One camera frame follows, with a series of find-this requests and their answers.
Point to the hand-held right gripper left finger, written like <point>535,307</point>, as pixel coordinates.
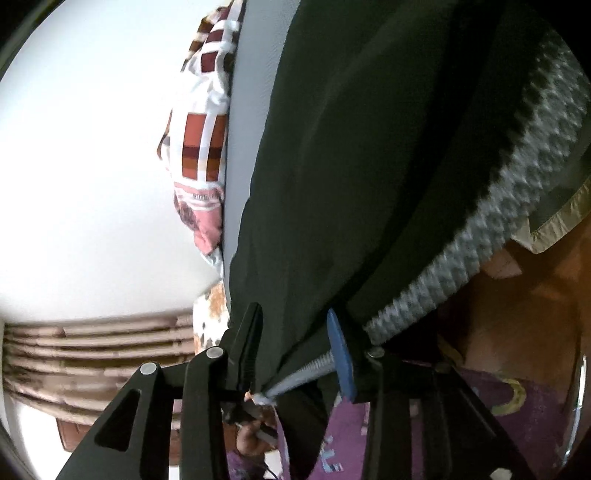
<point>242,341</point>

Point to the checked pink and white pillow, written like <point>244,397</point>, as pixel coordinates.
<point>203,138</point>

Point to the light blue cloth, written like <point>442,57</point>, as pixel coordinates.
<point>214,264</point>

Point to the grey textured mat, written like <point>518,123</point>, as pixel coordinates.
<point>531,161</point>

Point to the beige patterned curtain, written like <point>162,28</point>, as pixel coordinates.
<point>92,350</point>

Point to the person's left hand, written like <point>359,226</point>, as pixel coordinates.
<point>251,438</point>

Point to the person's purple printed clothing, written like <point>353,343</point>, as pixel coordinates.
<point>531,424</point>

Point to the shiny metal tube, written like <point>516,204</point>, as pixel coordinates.
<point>575,406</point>

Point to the grey blanket with beige edge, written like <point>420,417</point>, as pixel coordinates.
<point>561,203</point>

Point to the black pants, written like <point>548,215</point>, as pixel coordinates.
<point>369,161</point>

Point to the floral orange and white cushion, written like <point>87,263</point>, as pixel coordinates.
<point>210,314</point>

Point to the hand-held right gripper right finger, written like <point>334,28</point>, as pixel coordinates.
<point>344,355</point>

